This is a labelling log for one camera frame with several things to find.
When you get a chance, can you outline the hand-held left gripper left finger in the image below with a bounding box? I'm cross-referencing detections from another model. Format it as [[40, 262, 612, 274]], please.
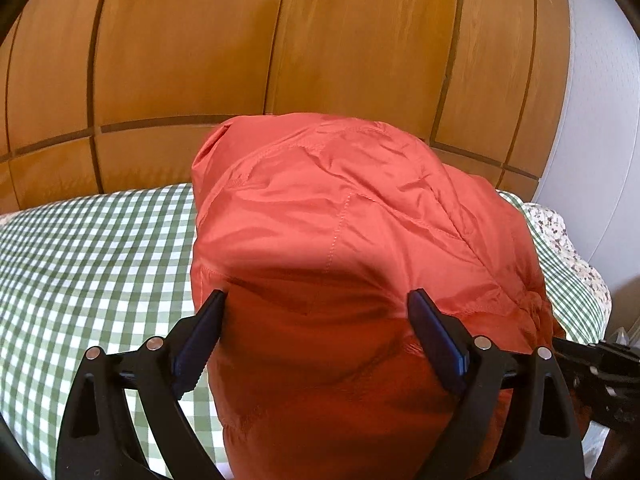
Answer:
[[55, 289, 227, 480]]

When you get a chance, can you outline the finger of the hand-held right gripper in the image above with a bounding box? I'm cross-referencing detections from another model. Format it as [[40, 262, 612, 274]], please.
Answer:
[[551, 336, 601, 393]]

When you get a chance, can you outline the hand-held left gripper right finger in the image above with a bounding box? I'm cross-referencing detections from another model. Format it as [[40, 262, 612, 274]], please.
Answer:
[[406, 287, 587, 480]]

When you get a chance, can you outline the orange padded jacket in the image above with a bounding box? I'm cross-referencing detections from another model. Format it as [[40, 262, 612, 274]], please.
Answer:
[[189, 112, 566, 480]]

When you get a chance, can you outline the floral patterned cloth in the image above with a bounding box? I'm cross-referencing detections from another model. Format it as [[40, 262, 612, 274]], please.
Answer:
[[520, 202, 613, 311]]

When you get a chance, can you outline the green checked bed sheet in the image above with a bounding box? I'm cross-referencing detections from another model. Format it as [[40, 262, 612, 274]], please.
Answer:
[[0, 182, 608, 480]]

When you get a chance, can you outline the wooden wardrobe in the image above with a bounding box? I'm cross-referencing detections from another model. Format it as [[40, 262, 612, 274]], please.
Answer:
[[0, 0, 573, 211]]

